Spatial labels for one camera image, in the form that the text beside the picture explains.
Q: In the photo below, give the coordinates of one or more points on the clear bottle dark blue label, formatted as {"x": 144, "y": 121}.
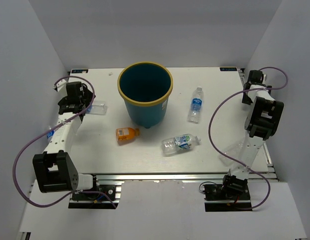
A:
{"x": 98, "y": 107}

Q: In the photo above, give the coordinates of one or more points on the right corner marker sticker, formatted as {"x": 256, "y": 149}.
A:
{"x": 228, "y": 69}

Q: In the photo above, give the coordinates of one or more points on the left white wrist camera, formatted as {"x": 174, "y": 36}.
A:
{"x": 60, "y": 86}

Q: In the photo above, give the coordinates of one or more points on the orange juice bottle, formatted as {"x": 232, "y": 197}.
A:
{"x": 126, "y": 135}

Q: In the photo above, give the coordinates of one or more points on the teal bin with yellow rim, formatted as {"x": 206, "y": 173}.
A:
{"x": 145, "y": 88}

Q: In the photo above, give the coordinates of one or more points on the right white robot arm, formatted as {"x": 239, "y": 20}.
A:
{"x": 261, "y": 123}

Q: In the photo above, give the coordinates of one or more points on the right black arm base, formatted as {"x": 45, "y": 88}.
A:
{"x": 216, "y": 200}

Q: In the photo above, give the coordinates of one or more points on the Aquafina clear water bottle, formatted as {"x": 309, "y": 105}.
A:
{"x": 196, "y": 105}

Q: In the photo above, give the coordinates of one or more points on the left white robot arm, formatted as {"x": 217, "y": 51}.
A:
{"x": 54, "y": 169}

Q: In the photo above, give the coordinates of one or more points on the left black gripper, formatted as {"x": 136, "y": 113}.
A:
{"x": 87, "y": 96}

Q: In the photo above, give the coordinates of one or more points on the aluminium front rail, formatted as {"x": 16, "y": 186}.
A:
{"x": 215, "y": 177}

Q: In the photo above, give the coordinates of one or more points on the crushed clear unlabelled bottle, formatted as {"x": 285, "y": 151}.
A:
{"x": 233, "y": 151}

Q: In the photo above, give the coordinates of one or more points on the corner marker sticker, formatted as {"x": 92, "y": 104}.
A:
{"x": 228, "y": 69}
{"x": 79, "y": 71}

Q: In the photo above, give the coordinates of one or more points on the clear bottle green white label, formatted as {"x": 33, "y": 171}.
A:
{"x": 180, "y": 143}

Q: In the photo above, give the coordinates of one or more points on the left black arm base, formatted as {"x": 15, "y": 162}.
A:
{"x": 97, "y": 201}

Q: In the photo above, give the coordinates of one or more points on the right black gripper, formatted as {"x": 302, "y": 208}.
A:
{"x": 247, "y": 100}

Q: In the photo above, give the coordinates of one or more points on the small bottle blue label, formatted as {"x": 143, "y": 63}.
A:
{"x": 50, "y": 134}

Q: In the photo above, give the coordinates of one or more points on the left corner marker sticker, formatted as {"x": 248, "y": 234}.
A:
{"x": 79, "y": 71}

